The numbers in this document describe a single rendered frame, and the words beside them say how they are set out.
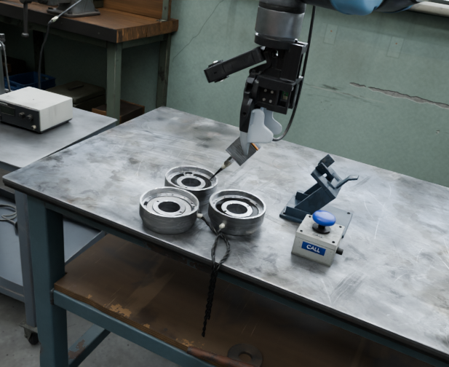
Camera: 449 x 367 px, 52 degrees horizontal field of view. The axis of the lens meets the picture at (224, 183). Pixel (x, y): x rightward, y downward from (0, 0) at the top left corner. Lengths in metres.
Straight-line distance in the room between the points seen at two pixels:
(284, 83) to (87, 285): 0.62
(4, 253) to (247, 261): 1.16
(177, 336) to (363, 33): 1.74
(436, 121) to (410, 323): 1.71
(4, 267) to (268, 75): 1.19
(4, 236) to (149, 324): 0.98
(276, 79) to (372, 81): 1.61
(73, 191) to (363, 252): 0.55
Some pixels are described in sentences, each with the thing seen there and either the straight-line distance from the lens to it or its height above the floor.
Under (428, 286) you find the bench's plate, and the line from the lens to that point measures 0.85.
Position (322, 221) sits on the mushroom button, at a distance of 0.78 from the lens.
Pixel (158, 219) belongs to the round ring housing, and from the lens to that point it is 0.78.
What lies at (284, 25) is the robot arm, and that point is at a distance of 0.76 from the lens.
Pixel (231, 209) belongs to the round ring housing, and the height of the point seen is 0.82.
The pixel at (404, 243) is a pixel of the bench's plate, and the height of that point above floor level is 0.80.
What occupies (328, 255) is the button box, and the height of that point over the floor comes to 0.82.
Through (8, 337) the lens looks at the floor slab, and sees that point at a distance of 1.77.
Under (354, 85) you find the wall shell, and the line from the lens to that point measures 2.38.
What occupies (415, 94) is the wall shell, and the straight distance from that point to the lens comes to 2.36.
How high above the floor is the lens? 1.25
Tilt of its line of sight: 27 degrees down
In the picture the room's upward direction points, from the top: 8 degrees clockwise
